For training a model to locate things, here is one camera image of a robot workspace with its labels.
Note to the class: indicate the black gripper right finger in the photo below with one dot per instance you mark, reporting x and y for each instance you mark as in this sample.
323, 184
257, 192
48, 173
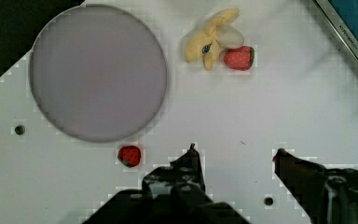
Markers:
327, 195

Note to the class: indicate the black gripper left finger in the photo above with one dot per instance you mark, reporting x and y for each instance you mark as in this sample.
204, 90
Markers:
173, 194

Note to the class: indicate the small red plush strawberry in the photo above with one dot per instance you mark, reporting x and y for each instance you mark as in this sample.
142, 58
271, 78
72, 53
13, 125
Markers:
130, 156

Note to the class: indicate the round grey plate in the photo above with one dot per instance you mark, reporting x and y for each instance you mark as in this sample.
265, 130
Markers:
97, 73

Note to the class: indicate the pink plush strawberry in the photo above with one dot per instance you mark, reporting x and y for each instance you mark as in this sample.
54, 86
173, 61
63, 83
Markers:
241, 59

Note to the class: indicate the yellow plush banana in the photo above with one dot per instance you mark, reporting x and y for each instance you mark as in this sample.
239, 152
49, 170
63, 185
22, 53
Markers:
212, 37

